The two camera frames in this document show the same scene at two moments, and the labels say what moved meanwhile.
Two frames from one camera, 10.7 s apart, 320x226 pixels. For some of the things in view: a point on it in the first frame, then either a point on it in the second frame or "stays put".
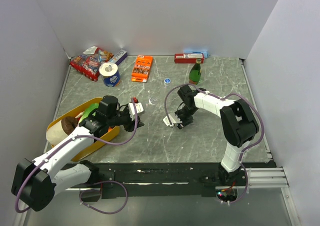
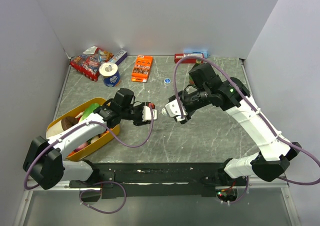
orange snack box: (141, 71) stays put
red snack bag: (88, 63) stays put
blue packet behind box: (206, 53) stays put
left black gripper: (130, 126) -> (139, 122)
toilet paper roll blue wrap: (110, 73) stays put
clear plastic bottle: (152, 101) -> (157, 113)
